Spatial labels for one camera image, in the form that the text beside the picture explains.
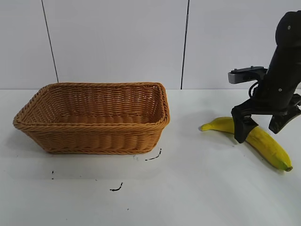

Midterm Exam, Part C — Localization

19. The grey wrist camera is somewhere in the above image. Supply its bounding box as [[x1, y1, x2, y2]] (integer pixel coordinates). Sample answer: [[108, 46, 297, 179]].
[[227, 66, 269, 84]]

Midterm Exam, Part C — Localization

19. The yellow banana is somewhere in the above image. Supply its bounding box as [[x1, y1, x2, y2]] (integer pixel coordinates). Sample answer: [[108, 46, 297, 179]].
[[200, 116, 293, 172]]

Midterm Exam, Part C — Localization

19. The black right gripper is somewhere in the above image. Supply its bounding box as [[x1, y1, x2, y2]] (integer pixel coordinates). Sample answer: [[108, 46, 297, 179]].
[[231, 50, 301, 144]]

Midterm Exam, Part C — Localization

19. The black camera cable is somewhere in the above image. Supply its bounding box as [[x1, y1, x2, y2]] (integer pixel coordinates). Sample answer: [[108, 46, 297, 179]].
[[248, 81, 261, 98]]

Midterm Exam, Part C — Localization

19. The woven wicker basket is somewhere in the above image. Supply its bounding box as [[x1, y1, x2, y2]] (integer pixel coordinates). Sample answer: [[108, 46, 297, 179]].
[[13, 81, 170, 155]]

